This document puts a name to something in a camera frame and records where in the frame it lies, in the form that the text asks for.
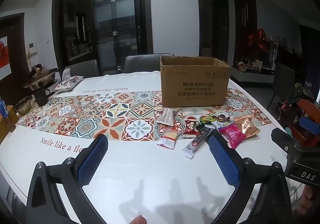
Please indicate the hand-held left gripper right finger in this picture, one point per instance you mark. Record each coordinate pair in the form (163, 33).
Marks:
(223, 161)

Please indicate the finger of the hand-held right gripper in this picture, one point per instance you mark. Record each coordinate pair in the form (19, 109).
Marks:
(283, 140)

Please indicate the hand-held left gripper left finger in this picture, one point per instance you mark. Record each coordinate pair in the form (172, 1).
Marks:
(93, 159)

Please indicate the pink snack packet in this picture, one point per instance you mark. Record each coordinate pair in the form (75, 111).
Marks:
(232, 135)

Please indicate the dark long stick packet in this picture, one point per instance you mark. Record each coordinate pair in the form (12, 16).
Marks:
(197, 142)

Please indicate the white blue snack packet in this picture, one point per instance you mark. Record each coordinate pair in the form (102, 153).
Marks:
(218, 126)

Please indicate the copper foil snack packet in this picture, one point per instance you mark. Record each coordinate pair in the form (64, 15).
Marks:
(246, 126)

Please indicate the brown foil candy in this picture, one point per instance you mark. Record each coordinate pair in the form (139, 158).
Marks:
(223, 117)

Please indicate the green snack packet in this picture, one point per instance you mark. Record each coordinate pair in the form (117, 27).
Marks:
(206, 120)

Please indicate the red white snack packet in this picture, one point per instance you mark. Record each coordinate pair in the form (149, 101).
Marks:
(190, 126)

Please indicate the white yellow cake packet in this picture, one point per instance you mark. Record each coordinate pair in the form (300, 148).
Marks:
(168, 137)

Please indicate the beige stick packet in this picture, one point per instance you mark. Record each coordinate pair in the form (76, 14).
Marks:
(168, 117)

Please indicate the brown cardboard box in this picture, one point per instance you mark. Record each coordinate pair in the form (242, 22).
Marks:
(195, 84)

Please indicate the person's right hand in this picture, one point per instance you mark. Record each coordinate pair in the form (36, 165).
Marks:
(308, 201)

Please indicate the person's left hand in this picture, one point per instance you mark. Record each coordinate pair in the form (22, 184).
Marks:
(138, 220)

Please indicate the dried flower bunch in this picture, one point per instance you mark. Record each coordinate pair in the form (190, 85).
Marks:
(303, 89)

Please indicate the dark grey dining chair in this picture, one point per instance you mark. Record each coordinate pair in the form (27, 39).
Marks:
(283, 84)

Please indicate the patterned white tablecloth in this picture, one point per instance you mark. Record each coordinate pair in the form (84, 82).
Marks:
(150, 176)

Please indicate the white low cabinet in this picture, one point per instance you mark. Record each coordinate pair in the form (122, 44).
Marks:
(252, 75)

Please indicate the patterned tissue pack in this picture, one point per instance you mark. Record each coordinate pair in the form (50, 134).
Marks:
(68, 84)

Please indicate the glass bowl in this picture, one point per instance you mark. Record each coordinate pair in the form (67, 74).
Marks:
(23, 105)

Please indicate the wooden box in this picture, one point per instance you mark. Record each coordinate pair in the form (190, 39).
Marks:
(10, 121)

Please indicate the metal hot pot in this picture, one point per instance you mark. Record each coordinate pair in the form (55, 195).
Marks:
(41, 79)

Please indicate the red foil balloons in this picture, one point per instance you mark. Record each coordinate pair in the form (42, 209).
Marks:
(260, 40)

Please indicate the dark framed glass door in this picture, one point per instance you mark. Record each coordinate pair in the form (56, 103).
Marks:
(112, 21)

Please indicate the orange wooden toy frame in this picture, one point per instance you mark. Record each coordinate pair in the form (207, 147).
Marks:
(308, 109)

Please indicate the white wall intercom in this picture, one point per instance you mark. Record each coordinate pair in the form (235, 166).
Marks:
(32, 48)

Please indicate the red wall poster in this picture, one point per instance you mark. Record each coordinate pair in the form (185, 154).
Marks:
(4, 53)

